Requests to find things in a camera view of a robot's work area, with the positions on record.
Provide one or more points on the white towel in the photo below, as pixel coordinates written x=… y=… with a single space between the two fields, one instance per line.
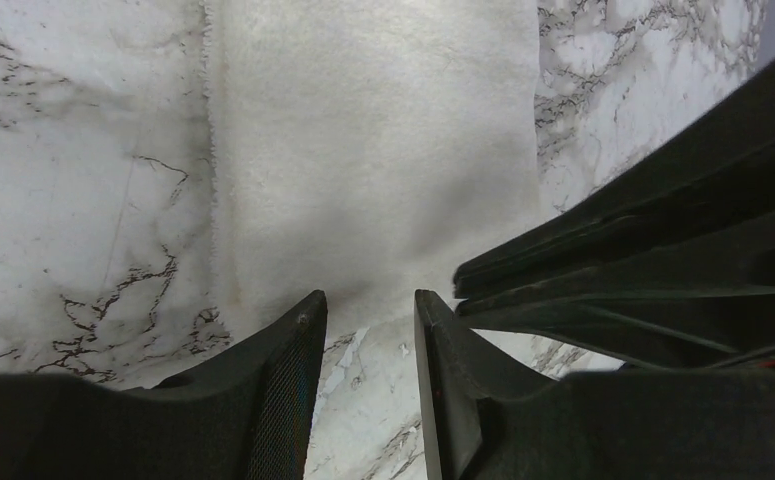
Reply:
x=365 y=149

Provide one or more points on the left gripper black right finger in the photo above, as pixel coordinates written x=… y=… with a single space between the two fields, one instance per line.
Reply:
x=485 y=415

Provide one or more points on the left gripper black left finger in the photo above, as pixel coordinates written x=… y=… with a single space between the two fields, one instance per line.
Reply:
x=245 y=413

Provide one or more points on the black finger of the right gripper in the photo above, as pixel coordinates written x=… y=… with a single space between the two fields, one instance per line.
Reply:
x=694 y=218
x=707 y=302

